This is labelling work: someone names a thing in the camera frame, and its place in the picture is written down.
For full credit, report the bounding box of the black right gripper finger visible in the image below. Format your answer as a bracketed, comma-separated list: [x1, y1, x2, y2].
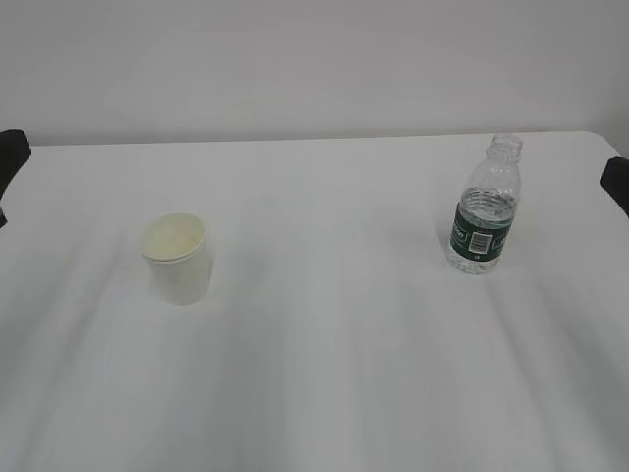
[600, 156, 629, 216]

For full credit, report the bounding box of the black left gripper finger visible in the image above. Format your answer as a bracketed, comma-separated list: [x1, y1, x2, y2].
[0, 129, 30, 198]

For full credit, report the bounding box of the clear water bottle green label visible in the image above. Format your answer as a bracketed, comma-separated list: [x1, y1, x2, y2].
[447, 134, 523, 274]

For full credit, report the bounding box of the white paper cup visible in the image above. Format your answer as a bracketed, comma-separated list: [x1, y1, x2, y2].
[140, 213, 213, 306]

